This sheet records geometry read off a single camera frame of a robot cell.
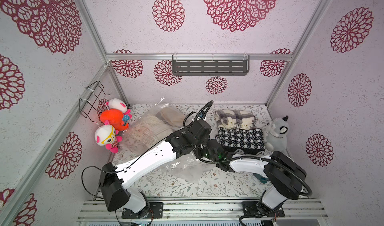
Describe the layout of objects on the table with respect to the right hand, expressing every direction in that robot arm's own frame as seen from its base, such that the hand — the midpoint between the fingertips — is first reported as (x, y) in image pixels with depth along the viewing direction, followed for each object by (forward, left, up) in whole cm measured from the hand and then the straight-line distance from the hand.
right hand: (190, 145), depth 84 cm
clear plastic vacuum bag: (-10, +3, -7) cm, 12 cm away
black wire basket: (+13, +51, +22) cm, 57 cm away
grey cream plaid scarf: (+24, -33, -7) cm, 42 cm away
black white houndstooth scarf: (+7, -34, -7) cm, 36 cm away
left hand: (+1, -7, +12) cm, 14 cm away
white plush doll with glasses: (0, +45, +9) cm, 46 cm away
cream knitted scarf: (+10, +29, -3) cm, 31 cm away
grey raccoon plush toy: (+7, -49, +3) cm, 50 cm away
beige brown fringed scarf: (+26, +14, -6) cm, 31 cm away
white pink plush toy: (+24, +46, +9) cm, 52 cm away
